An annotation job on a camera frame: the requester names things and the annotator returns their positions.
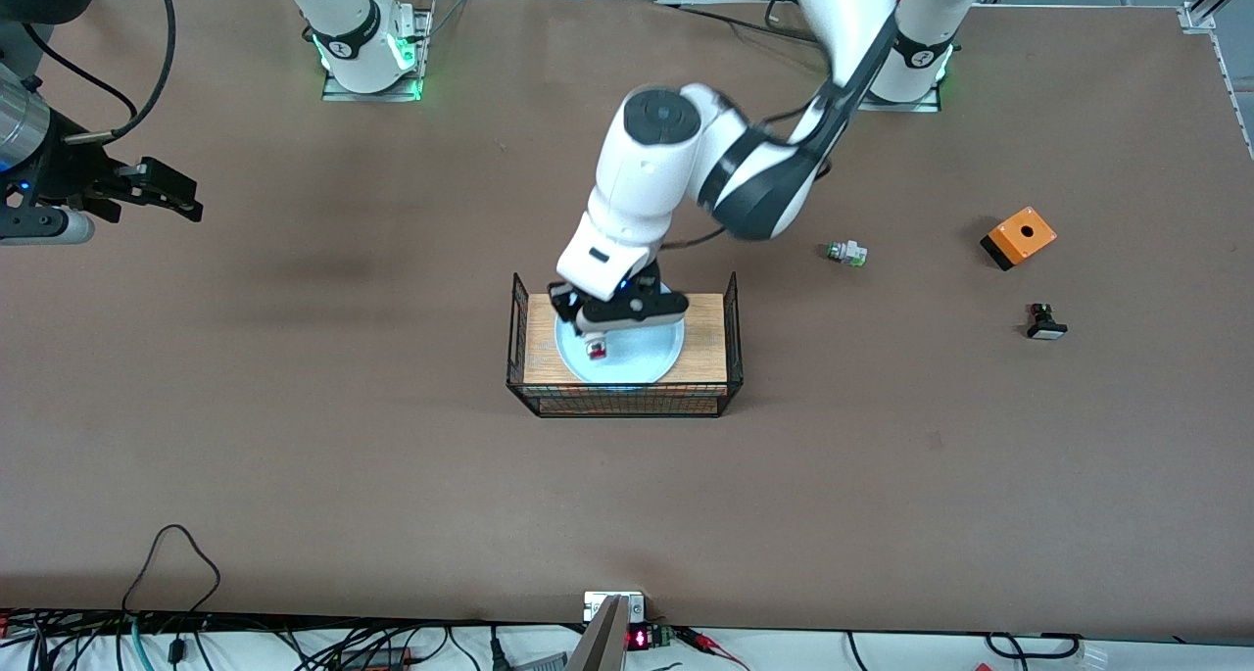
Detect light blue round plate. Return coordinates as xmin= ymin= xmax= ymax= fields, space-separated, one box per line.
xmin=554 ymin=281 xmax=686 ymax=386

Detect black wire basket wooden base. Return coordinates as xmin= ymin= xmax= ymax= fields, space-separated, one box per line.
xmin=506 ymin=271 xmax=745 ymax=420

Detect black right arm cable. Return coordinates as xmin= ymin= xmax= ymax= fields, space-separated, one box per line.
xmin=18 ymin=0 xmax=178 ymax=147

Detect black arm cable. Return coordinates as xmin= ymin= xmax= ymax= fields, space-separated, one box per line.
xmin=658 ymin=5 xmax=907 ymax=253
xmin=18 ymin=0 xmax=178 ymax=147

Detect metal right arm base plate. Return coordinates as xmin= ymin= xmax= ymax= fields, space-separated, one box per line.
xmin=321 ymin=0 xmax=434 ymax=103

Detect black cable across table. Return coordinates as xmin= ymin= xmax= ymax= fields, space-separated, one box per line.
xmin=654 ymin=1 xmax=826 ymax=45

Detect grey camera stand post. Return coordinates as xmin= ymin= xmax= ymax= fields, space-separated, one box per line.
xmin=563 ymin=595 xmax=630 ymax=671

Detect red wire pair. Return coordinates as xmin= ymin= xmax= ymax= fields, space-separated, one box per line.
xmin=676 ymin=627 xmax=752 ymax=671

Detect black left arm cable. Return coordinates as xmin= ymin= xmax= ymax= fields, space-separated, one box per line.
xmin=658 ymin=5 xmax=907 ymax=253

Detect black looped cable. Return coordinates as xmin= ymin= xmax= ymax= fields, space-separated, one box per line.
xmin=121 ymin=524 xmax=222 ymax=615

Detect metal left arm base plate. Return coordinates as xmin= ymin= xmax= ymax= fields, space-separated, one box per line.
xmin=854 ymin=44 xmax=943 ymax=115

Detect orange button enclosure box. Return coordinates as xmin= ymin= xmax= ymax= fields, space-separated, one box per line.
xmin=980 ymin=206 xmax=1059 ymax=272

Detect black push button switch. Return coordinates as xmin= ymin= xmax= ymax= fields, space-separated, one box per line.
xmin=1024 ymin=302 xmax=1070 ymax=342

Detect black coiled cable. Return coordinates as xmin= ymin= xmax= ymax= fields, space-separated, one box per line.
xmin=984 ymin=631 xmax=1083 ymax=660

